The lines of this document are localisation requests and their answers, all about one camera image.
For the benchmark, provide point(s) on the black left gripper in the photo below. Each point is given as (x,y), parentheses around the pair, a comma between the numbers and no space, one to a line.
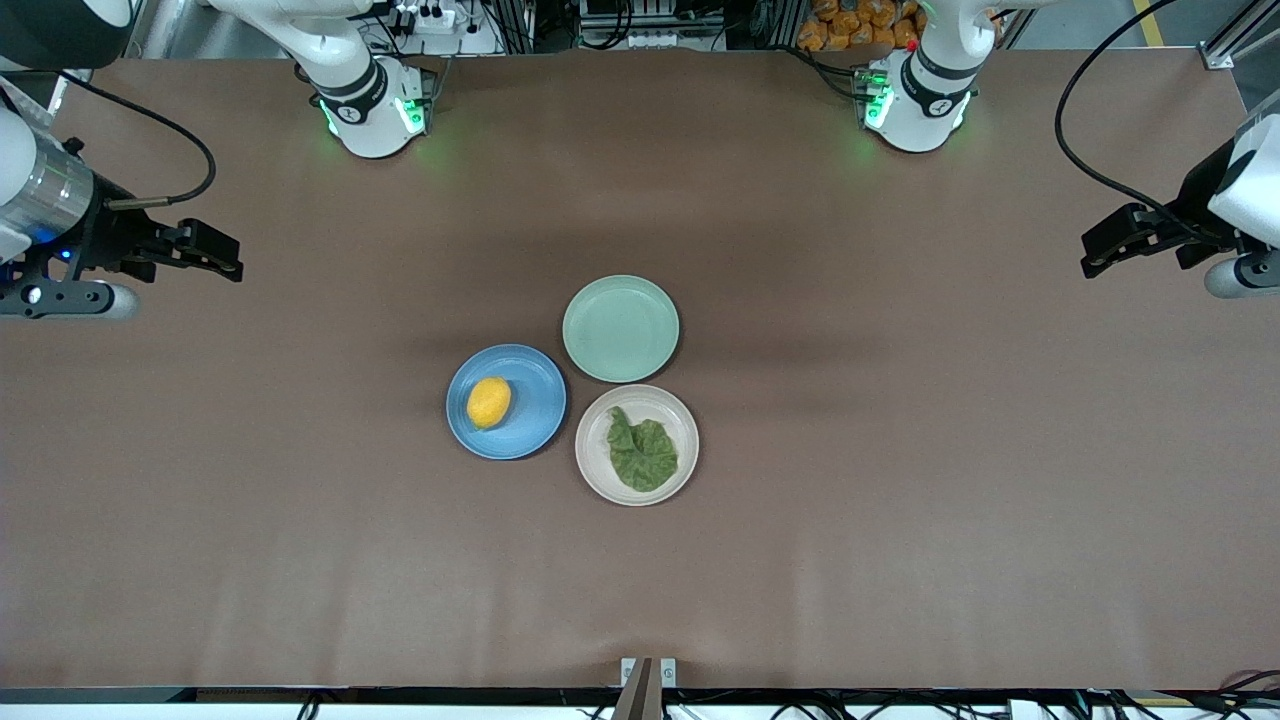
(1194,206)

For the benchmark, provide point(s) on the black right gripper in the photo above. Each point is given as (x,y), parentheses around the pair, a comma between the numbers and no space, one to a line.
(103,236)

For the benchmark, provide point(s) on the yellow lemon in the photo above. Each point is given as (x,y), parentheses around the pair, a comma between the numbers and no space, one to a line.
(489,402)

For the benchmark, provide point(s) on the green lettuce leaf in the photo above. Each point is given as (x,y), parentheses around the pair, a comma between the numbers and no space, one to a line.
(642,455)

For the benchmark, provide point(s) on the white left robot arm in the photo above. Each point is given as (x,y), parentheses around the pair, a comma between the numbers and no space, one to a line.
(925,100)

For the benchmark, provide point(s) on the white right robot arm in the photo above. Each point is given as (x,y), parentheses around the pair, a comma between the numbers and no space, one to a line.
(365,110)

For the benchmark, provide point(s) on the white power strip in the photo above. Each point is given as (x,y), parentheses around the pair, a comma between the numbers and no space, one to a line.
(430,17)

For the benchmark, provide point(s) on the orange snack bags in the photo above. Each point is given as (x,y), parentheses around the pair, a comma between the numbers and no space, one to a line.
(860,25)

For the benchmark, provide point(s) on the blue plate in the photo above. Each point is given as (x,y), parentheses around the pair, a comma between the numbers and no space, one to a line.
(532,422)

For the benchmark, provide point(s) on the mint green plate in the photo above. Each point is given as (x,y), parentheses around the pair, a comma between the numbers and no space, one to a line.
(620,330)

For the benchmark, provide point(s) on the beige plate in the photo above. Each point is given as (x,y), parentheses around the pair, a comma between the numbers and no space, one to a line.
(591,447)

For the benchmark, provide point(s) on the aluminium frame profile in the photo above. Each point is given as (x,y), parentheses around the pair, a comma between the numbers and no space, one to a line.
(1238,40)

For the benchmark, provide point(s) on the metal mount bracket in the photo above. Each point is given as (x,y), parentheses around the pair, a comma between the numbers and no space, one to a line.
(645,685)

